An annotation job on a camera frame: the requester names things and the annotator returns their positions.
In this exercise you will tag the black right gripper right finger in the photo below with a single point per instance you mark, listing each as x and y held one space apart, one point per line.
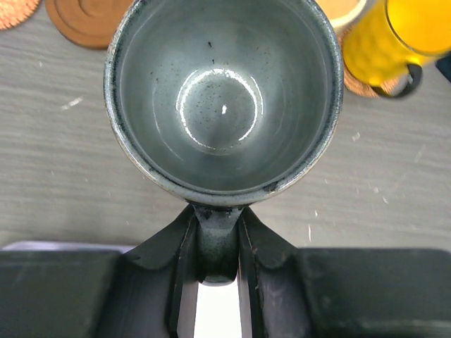
285 291

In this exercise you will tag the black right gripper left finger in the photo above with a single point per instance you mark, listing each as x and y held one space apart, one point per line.
149 291

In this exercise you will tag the grey-green ceramic mug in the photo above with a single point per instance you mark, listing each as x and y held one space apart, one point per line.
223 104

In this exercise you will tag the woven rattan coaster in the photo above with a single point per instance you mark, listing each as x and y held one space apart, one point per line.
357 87
15 12

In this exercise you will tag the brown wooden coaster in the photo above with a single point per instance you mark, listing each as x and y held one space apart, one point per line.
87 23

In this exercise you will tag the cream yellow mug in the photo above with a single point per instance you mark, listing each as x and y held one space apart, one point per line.
342 13

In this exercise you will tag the lilac plastic tray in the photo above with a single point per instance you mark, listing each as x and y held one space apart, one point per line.
63 246

